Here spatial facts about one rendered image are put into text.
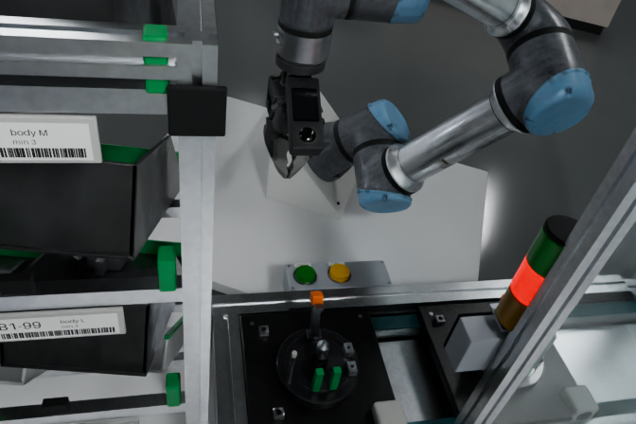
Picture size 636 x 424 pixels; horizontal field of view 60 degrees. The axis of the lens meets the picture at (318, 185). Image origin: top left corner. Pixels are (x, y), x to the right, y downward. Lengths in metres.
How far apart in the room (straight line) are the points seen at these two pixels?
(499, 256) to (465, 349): 2.03
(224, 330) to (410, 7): 0.62
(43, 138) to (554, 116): 0.84
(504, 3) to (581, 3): 4.74
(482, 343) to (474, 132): 0.46
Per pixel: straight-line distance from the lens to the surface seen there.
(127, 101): 0.30
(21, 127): 0.32
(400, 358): 1.08
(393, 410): 0.93
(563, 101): 0.98
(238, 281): 1.20
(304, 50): 0.75
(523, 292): 0.68
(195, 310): 0.42
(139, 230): 0.44
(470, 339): 0.72
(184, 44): 0.28
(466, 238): 1.44
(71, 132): 0.31
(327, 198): 1.34
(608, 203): 0.58
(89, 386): 1.09
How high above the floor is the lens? 1.78
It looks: 39 degrees down
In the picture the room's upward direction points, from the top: 11 degrees clockwise
